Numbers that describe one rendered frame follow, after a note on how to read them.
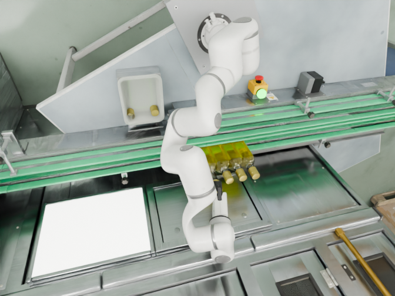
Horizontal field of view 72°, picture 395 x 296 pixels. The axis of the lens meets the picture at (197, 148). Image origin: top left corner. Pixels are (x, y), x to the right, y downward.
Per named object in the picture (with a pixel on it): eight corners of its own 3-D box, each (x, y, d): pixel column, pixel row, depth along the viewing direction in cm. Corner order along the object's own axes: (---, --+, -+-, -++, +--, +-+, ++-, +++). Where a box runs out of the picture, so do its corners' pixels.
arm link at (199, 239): (214, 177, 79) (232, 235, 86) (173, 186, 81) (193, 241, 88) (213, 192, 71) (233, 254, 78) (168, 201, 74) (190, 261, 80)
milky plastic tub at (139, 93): (124, 115, 124) (125, 126, 117) (115, 69, 109) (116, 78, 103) (161, 111, 127) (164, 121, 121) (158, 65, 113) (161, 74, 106)
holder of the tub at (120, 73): (126, 124, 127) (127, 134, 122) (116, 69, 110) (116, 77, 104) (162, 120, 131) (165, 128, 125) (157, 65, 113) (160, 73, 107)
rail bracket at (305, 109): (291, 104, 129) (307, 119, 119) (295, 90, 124) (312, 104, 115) (299, 103, 130) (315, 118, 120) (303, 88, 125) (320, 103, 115)
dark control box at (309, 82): (295, 86, 139) (304, 94, 133) (300, 71, 134) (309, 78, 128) (310, 84, 141) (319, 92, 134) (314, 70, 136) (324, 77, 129)
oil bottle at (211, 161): (192, 146, 129) (204, 178, 114) (191, 137, 126) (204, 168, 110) (203, 144, 130) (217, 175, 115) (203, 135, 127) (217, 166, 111)
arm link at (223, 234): (200, 244, 77) (233, 238, 75) (200, 212, 85) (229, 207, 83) (214, 267, 86) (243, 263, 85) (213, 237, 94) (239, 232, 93)
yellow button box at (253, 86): (246, 92, 133) (252, 100, 128) (248, 78, 129) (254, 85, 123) (259, 90, 135) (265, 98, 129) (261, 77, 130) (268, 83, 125)
